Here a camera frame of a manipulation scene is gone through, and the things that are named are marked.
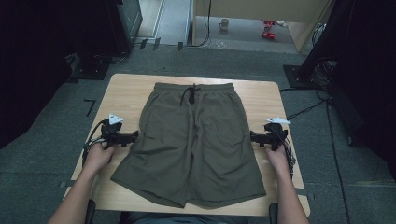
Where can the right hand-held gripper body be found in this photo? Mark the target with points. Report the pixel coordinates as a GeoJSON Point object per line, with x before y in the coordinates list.
{"type": "Point", "coordinates": [275, 133]}

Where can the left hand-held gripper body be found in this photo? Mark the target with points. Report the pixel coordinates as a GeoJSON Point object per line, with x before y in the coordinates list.
{"type": "Point", "coordinates": [112, 132]}

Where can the olive green shorts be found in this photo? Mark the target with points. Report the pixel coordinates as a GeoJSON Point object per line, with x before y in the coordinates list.
{"type": "Point", "coordinates": [199, 146]}

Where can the person's right hand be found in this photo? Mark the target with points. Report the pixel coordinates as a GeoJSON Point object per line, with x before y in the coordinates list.
{"type": "Point", "coordinates": [277, 160]}

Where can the person's left hand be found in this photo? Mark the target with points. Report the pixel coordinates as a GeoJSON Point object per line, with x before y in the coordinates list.
{"type": "Point", "coordinates": [99, 157]}

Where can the black chair armrest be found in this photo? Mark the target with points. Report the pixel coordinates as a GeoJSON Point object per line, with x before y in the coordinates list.
{"type": "Point", "coordinates": [90, 211]}
{"type": "Point", "coordinates": [273, 213]}

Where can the person's lap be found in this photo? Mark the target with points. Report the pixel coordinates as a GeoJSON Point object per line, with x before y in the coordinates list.
{"type": "Point", "coordinates": [186, 219]}

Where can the red tool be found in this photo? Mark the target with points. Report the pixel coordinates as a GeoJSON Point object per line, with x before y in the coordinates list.
{"type": "Point", "coordinates": [268, 31]}

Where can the black cabinet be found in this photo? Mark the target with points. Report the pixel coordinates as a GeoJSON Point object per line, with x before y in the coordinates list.
{"type": "Point", "coordinates": [124, 21]}

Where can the grey mug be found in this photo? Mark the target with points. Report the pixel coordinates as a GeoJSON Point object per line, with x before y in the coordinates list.
{"type": "Point", "coordinates": [223, 24]}

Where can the black stand base plate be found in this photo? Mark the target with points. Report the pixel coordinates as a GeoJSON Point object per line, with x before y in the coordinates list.
{"type": "Point", "coordinates": [90, 70]}
{"type": "Point", "coordinates": [297, 77]}

